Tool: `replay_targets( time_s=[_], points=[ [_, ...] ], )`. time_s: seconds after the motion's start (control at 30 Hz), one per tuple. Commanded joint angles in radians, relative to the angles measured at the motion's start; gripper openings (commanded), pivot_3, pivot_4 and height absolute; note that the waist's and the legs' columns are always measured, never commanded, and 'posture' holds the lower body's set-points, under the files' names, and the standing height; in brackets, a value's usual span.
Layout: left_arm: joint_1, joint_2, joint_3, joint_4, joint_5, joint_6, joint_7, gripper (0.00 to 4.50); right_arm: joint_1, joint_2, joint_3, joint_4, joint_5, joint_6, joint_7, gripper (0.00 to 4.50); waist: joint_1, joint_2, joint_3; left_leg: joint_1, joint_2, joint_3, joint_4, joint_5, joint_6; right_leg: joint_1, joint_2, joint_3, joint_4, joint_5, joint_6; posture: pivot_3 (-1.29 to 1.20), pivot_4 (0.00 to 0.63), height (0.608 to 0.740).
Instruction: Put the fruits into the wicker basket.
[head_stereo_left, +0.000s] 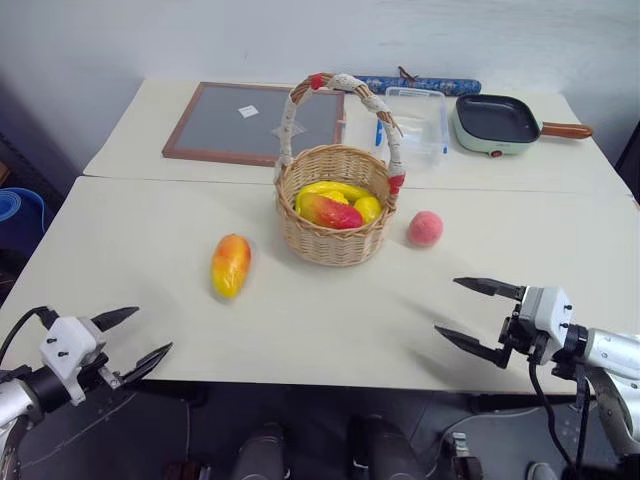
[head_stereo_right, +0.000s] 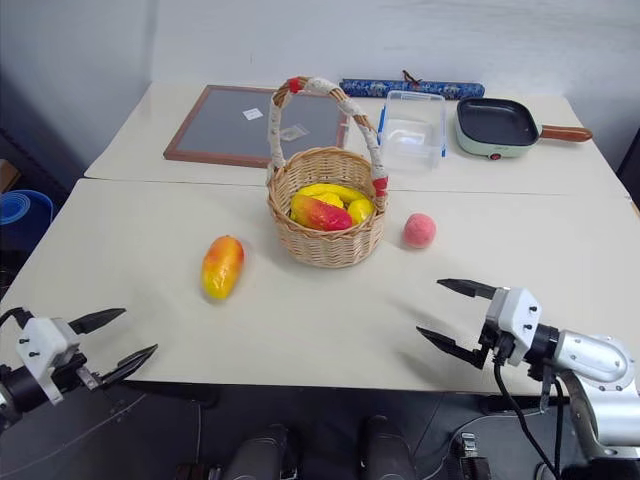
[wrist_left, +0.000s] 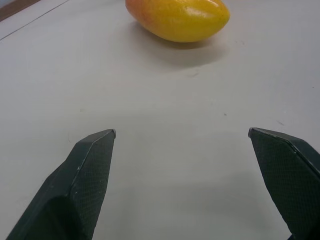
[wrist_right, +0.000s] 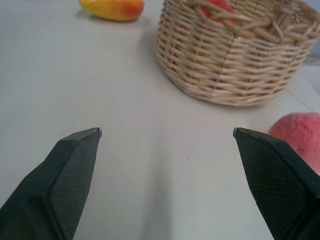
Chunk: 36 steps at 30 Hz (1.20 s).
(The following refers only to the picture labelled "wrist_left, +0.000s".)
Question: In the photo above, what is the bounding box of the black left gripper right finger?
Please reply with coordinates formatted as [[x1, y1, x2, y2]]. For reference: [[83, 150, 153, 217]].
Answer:
[[247, 127, 320, 240]]

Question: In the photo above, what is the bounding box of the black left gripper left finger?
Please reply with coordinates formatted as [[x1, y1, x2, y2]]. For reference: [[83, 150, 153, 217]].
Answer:
[[5, 128, 117, 240]]

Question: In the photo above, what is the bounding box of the yellow orange mango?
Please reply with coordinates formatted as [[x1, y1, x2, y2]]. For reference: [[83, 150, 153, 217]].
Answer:
[[125, 0, 231, 43]]

